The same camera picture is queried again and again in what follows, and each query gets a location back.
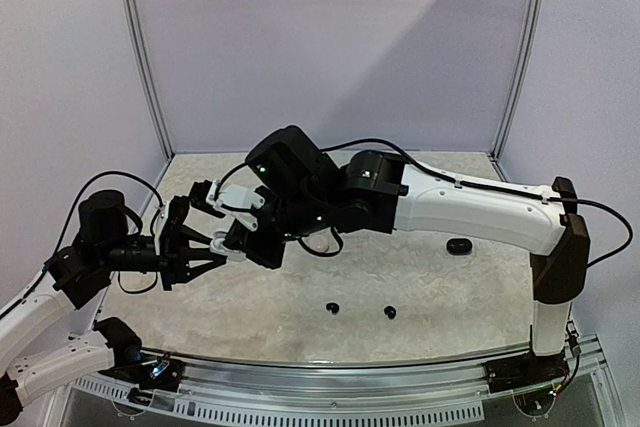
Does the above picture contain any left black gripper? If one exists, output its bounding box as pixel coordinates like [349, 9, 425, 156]
[98, 224, 226, 290]

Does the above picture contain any white earbud charging case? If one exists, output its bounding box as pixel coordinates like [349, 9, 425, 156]
[209, 230, 236, 256]

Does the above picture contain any black earbud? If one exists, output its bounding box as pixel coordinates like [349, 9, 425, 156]
[326, 302, 340, 315]
[384, 306, 397, 320]

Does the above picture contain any black earbud charging case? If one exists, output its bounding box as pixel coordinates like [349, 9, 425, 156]
[446, 238, 473, 256]

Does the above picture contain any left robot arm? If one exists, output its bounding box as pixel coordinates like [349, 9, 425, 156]
[1, 190, 227, 425]

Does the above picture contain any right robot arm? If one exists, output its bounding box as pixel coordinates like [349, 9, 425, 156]
[210, 125, 591, 383]

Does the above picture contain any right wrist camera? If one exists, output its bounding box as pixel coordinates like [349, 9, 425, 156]
[188, 181, 266, 232]

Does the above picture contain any aluminium front rail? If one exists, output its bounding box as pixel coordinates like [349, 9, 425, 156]
[47, 331, 626, 421]

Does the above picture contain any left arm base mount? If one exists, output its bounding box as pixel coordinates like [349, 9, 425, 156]
[112, 354, 185, 392]

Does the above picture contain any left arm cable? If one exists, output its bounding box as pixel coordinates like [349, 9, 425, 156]
[0, 171, 166, 318]

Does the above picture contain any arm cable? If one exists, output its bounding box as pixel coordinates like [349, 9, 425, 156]
[214, 136, 634, 268]
[0, 171, 166, 318]

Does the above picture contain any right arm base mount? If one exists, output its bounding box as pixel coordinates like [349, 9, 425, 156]
[483, 347, 581, 397]

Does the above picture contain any left aluminium frame post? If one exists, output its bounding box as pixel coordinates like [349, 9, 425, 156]
[122, 0, 175, 161]

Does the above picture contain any aluminium frame post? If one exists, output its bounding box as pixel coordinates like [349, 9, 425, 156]
[122, 0, 175, 161]
[490, 0, 542, 164]

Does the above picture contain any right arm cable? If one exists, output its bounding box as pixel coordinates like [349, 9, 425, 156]
[214, 136, 634, 268]

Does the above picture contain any right aluminium frame post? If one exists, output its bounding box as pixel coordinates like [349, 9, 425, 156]
[490, 0, 542, 164]

